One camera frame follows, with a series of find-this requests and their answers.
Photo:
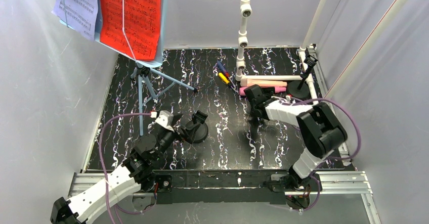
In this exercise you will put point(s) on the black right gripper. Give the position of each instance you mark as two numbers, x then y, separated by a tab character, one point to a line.
254	97

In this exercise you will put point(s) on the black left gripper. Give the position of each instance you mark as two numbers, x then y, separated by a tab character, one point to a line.
182	128

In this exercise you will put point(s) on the beige toy microphone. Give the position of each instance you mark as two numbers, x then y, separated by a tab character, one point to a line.
267	83

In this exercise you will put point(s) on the pink toy microphone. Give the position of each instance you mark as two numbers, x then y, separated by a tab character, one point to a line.
272	90

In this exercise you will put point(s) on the black round microphone stand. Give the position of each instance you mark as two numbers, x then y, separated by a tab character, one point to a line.
196	130

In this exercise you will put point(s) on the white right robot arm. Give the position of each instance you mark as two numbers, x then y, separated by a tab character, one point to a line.
320	128

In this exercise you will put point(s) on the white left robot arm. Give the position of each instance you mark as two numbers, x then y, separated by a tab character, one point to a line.
135	172

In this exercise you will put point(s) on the light blue music stand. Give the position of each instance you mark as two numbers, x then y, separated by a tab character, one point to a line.
145	88

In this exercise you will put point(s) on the white diagonal pole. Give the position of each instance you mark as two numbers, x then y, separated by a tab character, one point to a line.
375	33

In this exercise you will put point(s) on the lavender sheet music page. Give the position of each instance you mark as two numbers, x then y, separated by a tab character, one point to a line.
79	15

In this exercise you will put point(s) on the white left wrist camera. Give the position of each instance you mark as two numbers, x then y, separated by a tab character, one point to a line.
163	118

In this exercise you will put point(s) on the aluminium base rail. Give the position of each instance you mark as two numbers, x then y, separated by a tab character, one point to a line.
220	180

